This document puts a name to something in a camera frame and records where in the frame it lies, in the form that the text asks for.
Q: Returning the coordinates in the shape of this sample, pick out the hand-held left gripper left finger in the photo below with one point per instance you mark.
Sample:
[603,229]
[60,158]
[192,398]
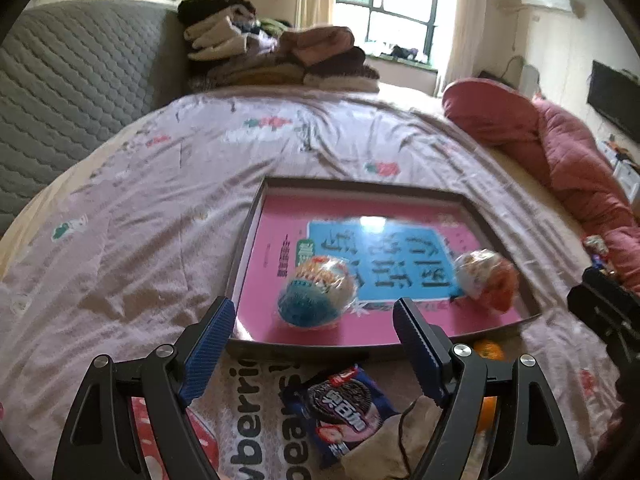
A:
[212,340]

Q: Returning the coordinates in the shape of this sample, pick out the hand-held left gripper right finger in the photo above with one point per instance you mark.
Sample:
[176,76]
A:
[415,340]

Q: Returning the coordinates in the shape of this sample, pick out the orange tangerine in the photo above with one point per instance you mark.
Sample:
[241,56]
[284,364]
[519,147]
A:
[487,350]
[487,412]

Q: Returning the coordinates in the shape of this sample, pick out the beige plush toy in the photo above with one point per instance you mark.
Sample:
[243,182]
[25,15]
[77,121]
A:
[420,425]

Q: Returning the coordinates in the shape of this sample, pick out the orange egg toy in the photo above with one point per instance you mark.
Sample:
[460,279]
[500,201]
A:
[492,285]

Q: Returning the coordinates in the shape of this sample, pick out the blue cookie packet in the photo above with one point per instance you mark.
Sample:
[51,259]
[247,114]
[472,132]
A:
[345,405]

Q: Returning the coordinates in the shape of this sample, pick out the pink cardboard tray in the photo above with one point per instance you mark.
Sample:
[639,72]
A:
[280,270]

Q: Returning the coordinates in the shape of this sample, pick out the blue egg toy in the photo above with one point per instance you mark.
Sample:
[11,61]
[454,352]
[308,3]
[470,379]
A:
[312,295]

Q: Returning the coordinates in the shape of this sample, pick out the small blue wrapped snack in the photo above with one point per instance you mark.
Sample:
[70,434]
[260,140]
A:
[598,261]

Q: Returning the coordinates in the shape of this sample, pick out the small toy figures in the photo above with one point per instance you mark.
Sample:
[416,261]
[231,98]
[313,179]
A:
[595,246]

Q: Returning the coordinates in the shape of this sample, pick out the lilac printed bed sheet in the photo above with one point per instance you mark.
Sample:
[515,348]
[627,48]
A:
[150,210]

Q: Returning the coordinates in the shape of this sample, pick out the pink quilted blanket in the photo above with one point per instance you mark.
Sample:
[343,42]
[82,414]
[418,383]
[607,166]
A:
[565,150]

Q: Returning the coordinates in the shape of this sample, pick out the black television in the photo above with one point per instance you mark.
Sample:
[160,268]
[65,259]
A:
[612,97]

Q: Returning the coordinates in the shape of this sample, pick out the dark cloth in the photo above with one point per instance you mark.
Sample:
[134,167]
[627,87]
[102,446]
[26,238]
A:
[407,52]

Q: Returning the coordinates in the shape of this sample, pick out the grey quilted headboard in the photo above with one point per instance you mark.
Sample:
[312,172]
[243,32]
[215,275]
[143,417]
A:
[75,85]

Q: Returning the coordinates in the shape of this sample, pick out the pile of folded clothes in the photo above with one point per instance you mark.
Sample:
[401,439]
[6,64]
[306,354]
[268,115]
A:
[280,55]

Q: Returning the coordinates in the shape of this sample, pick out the white air conditioner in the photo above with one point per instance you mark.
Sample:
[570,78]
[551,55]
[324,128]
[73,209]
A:
[545,0]

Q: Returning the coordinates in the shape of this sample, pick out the window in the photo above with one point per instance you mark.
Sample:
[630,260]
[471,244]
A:
[400,0]

